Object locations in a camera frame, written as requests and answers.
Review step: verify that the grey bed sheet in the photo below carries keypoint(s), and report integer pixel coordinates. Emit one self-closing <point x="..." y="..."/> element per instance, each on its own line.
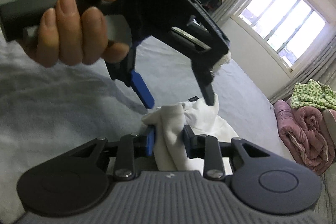
<point x="48" y="111"/>

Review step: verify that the pink rolled quilt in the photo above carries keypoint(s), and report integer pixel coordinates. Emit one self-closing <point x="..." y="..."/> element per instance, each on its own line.
<point x="304" y="133"/>

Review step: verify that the green patterned blanket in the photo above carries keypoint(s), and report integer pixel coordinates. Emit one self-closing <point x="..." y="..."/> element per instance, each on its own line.
<point x="313" y="94"/>

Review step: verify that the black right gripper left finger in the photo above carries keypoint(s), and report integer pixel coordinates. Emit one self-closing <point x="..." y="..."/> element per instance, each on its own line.
<point x="130" y="148"/>

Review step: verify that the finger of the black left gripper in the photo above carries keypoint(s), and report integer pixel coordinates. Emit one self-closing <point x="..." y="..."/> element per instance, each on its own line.
<point x="207" y="87"/>
<point x="140" y="88"/>

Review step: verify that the pink grey pillow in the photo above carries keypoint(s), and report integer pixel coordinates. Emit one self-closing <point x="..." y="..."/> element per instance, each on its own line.
<point x="329" y="116"/>

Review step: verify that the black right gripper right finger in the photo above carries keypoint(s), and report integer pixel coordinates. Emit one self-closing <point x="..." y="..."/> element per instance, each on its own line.
<point x="205" y="147"/>

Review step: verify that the white plush toy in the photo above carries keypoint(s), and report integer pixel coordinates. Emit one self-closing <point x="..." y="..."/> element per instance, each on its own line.
<point x="225" y="59"/>

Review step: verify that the right grey curtain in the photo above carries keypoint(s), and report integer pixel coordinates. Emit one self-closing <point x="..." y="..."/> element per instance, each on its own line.
<point x="321" y="68"/>

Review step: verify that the window with white frame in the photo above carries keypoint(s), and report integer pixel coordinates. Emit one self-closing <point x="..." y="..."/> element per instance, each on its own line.
<point x="285" y="28"/>

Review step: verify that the person's left hand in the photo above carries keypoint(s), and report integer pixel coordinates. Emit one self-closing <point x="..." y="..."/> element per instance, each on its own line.
<point x="70" y="37"/>

